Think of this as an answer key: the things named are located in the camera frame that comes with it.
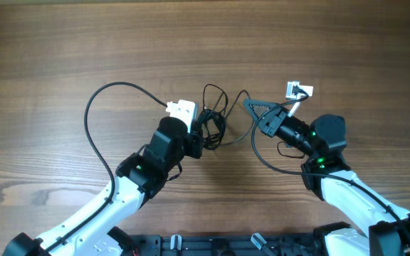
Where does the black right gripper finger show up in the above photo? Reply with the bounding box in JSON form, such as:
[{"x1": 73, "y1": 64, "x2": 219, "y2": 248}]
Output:
[
  {"x1": 243, "y1": 99, "x2": 277, "y2": 109},
  {"x1": 244, "y1": 103, "x2": 265, "y2": 122}
]

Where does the thin black cable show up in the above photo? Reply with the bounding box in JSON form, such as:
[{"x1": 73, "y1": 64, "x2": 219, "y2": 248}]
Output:
[{"x1": 196, "y1": 83, "x2": 256, "y2": 151}]

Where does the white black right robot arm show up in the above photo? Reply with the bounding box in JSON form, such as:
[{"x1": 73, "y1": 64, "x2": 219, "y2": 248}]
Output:
[{"x1": 243, "y1": 99, "x2": 410, "y2": 255}]

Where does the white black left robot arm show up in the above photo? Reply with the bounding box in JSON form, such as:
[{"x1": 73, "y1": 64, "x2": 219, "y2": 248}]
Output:
[{"x1": 4, "y1": 117, "x2": 203, "y2": 255}]

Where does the black right camera cable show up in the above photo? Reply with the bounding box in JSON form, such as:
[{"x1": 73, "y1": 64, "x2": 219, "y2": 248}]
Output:
[{"x1": 250, "y1": 87, "x2": 410, "y2": 256}]

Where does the black camera cable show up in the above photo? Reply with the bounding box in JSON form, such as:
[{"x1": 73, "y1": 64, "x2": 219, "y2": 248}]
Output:
[
  {"x1": 250, "y1": 87, "x2": 410, "y2": 256},
  {"x1": 43, "y1": 81, "x2": 169, "y2": 255}
]

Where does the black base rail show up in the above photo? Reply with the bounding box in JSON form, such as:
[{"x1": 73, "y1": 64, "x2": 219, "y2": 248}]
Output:
[{"x1": 131, "y1": 233, "x2": 316, "y2": 256}]

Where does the black left camera cable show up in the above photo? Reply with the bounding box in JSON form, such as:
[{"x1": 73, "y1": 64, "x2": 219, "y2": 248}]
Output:
[{"x1": 43, "y1": 81, "x2": 169, "y2": 255}]

